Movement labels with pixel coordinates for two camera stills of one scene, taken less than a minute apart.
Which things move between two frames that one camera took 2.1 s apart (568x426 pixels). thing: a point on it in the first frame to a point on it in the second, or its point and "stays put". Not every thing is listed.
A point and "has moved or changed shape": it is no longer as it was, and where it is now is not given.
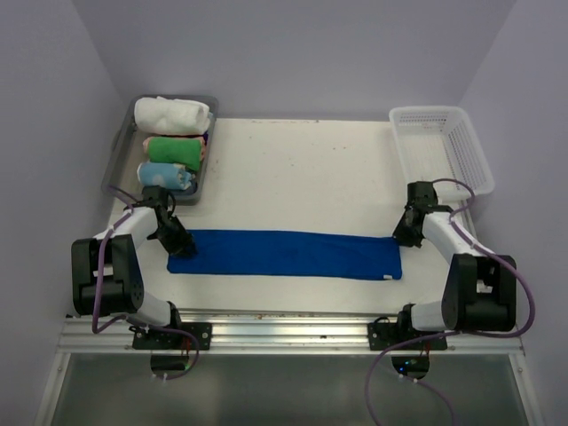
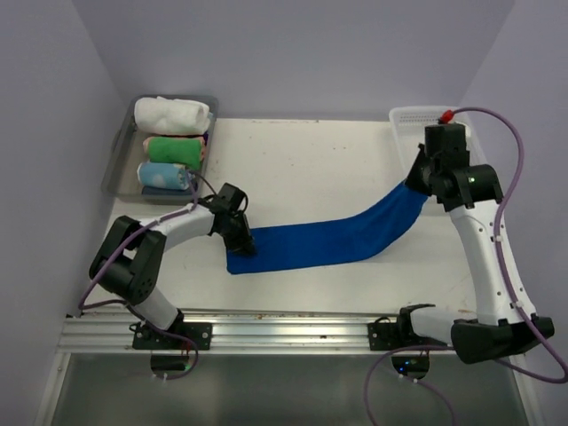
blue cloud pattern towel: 173,177 stays put
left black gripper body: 171,235 to 236,224
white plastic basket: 441,143 stays put
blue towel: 297,254 has moved or changed shape
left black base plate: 174,339 stays put
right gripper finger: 404,234 to 419,177
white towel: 166,116 stays put
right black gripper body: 417,239 to 431,167
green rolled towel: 179,150 stays put
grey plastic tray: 127,152 stays put
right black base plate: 382,335 stays put
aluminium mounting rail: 276,333 stays put
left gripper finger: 189,248 to 248,245
